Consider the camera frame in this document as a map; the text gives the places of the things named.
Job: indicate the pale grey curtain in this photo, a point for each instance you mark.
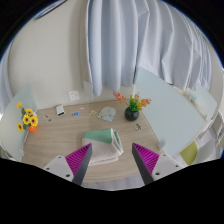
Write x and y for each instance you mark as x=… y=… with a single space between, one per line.
x=146 y=40
x=5 y=80

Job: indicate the orange flowers in black vase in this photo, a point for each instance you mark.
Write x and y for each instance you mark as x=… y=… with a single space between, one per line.
x=131 y=115

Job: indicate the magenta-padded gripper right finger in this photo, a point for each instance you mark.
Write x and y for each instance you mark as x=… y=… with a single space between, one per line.
x=146 y=159

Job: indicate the small grey sticker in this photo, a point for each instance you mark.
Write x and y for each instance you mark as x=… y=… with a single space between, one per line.
x=46 y=116
x=49 y=120

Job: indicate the white air conditioner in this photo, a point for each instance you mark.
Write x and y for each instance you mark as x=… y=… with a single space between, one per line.
x=50 y=8

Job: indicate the brown bear sticker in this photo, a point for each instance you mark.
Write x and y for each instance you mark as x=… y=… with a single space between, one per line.
x=138 y=126

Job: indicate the yellow sticker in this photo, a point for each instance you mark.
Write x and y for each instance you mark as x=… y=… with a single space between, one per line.
x=93 y=113

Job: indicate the small blue card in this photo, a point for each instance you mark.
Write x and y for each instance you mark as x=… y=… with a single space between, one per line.
x=75 y=114

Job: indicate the sunflowers in orange vase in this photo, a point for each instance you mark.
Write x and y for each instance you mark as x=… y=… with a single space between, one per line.
x=30 y=120

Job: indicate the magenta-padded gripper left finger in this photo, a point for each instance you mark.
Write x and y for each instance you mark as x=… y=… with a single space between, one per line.
x=78 y=159

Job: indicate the white wall socket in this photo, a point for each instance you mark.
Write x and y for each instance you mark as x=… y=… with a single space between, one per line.
x=74 y=95

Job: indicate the beige towel with green trim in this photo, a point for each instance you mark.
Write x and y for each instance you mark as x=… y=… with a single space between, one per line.
x=103 y=150

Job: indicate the frosted desk divider panel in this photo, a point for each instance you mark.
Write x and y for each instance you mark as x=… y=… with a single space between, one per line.
x=15 y=123
x=166 y=113
x=203 y=100

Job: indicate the small white box device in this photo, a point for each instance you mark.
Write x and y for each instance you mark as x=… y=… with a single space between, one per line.
x=60 y=110

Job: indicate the lime green chair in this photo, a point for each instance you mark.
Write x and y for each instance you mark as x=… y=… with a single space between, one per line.
x=189 y=153

